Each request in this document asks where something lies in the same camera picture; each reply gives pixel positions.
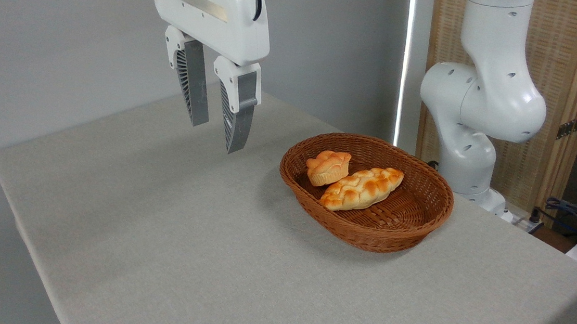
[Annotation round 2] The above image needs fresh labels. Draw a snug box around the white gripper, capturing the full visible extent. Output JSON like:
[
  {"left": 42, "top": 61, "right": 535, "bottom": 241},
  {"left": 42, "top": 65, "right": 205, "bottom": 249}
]
[{"left": 134, "top": 0, "right": 274, "bottom": 158}]

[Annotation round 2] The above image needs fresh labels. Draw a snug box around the small muffin-shaped bread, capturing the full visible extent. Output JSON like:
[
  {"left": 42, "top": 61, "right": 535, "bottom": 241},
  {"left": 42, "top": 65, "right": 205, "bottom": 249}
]
[{"left": 304, "top": 149, "right": 352, "bottom": 190}]

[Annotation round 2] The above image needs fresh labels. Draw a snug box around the long braided bread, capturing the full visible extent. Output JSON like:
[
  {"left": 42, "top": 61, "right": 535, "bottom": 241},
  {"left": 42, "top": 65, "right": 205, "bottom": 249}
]
[{"left": 317, "top": 161, "right": 405, "bottom": 217}]

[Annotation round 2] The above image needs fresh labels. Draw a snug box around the grey tablecloth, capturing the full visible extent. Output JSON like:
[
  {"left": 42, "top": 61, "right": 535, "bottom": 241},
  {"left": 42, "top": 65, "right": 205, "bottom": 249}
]
[{"left": 0, "top": 61, "right": 577, "bottom": 324}]

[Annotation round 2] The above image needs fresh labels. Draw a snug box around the white vertical light strip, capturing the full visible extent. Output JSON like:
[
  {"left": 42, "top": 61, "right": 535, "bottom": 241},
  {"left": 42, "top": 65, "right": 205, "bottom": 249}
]
[{"left": 392, "top": 0, "right": 418, "bottom": 147}]

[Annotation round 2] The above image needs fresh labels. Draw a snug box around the brown wicker basket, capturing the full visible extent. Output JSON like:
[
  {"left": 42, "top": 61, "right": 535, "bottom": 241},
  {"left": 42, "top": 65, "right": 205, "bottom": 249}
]
[{"left": 273, "top": 128, "right": 460, "bottom": 259}]

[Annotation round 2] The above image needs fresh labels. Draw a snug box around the white power strip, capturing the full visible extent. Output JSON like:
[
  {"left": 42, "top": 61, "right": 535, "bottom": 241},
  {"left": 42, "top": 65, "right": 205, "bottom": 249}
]
[{"left": 501, "top": 211, "right": 545, "bottom": 235}]

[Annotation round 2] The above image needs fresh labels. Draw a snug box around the dark metal screen hinge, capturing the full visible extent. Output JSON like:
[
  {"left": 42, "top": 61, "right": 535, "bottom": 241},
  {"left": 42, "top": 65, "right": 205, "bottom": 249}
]
[{"left": 555, "top": 108, "right": 577, "bottom": 142}]

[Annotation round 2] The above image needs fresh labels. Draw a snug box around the blue and black cable bundle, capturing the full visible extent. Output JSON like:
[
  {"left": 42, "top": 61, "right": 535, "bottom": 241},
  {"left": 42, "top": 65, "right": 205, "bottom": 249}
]
[{"left": 531, "top": 195, "right": 577, "bottom": 246}]

